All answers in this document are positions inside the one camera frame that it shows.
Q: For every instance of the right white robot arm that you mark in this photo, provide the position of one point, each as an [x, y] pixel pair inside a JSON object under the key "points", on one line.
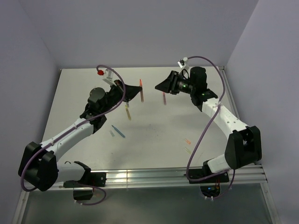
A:
{"points": [[244, 142]]}

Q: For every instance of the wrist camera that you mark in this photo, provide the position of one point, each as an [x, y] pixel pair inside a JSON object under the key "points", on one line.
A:
{"points": [[107, 76], [183, 64]]}

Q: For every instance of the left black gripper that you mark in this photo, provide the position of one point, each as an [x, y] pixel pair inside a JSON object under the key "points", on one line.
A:
{"points": [[131, 92]]}

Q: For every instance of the pink pen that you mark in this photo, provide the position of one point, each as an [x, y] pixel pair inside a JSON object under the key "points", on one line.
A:
{"points": [[164, 99]]}

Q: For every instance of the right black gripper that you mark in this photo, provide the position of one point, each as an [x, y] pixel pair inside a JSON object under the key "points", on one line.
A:
{"points": [[165, 86]]}

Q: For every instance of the orange pen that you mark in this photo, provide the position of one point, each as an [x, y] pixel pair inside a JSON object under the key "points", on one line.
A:
{"points": [[141, 92]]}

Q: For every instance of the blue pen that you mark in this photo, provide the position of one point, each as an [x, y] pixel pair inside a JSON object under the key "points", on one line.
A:
{"points": [[118, 131]]}

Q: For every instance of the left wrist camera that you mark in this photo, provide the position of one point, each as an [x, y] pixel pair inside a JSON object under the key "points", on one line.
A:
{"points": [[107, 76]]}

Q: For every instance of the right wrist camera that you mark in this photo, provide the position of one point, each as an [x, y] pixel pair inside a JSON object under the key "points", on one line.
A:
{"points": [[183, 64]]}

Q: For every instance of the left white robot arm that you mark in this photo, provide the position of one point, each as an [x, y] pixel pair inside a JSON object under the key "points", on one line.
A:
{"points": [[39, 161]]}

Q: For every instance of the yellow pen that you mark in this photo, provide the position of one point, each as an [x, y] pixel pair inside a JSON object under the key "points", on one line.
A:
{"points": [[127, 111]]}

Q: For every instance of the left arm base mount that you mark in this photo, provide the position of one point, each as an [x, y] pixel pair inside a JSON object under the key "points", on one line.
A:
{"points": [[93, 180]]}

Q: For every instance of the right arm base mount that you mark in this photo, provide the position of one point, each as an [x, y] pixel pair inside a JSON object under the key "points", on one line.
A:
{"points": [[212, 182]]}

